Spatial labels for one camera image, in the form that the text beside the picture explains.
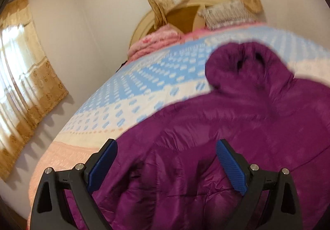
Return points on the beige wooden headboard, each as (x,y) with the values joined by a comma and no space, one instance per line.
(184,18)

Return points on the beige curtain left window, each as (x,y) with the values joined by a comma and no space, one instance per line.
(30,88)

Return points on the grey striped pillow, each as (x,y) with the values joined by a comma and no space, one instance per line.
(226,14)

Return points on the blue pink dotted bedspread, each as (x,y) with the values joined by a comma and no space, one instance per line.
(165,77)

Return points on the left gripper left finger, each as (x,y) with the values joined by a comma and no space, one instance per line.
(51,210)

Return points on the purple hooded puffer jacket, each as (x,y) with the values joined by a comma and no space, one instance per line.
(167,175)

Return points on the folded pink blanket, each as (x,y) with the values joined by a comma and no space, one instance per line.
(163,37)

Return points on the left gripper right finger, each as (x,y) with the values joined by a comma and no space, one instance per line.
(282,208)

